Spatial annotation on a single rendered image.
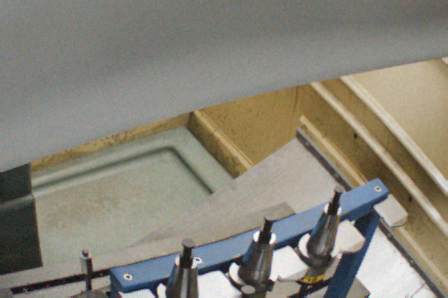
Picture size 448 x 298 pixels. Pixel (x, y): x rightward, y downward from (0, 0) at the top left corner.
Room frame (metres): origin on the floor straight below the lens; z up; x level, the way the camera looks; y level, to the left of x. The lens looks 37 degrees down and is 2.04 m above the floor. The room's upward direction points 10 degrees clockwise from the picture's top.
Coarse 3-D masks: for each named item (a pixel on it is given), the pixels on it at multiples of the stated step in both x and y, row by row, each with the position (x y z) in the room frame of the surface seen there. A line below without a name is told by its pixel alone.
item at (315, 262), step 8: (304, 240) 0.92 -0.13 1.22; (336, 240) 0.92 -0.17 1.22; (304, 248) 0.90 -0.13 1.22; (336, 248) 0.91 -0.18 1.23; (304, 256) 0.89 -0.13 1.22; (312, 256) 0.89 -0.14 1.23; (320, 256) 0.89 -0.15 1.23; (328, 256) 0.89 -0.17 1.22; (336, 256) 0.90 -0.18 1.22; (312, 264) 0.88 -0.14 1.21; (320, 264) 0.89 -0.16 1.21; (328, 264) 0.89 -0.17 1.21
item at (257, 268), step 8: (256, 240) 0.83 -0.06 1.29; (272, 240) 0.84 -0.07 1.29; (248, 248) 0.84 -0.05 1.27; (256, 248) 0.83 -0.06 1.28; (264, 248) 0.83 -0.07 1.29; (272, 248) 0.83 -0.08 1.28; (248, 256) 0.83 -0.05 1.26; (256, 256) 0.83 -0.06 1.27; (264, 256) 0.83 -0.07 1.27; (272, 256) 0.84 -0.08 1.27; (240, 264) 0.84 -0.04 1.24; (248, 264) 0.83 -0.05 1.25; (256, 264) 0.82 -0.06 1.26; (264, 264) 0.83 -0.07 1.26; (240, 272) 0.83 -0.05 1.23; (248, 272) 0.82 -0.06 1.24; (256, 272) 0.82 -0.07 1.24; (264, 272) 0.83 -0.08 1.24; (248, 280) 0.82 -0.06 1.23; (256, 280) 0.82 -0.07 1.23; (264, 280) 0.82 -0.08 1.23
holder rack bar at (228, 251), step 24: (360, 192) 1.04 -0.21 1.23; (384, 192) 1.05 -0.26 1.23; (312, 216) 0.97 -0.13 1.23; (360, 216) 1.01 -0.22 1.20; (240, 240) 0.90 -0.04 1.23; (288, 240) 0.92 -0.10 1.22; (144, 264) 0.82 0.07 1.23; (168, 264) 0.83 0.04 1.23; (216, 264) 0.85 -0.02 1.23; (120, 288) 0.76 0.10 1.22
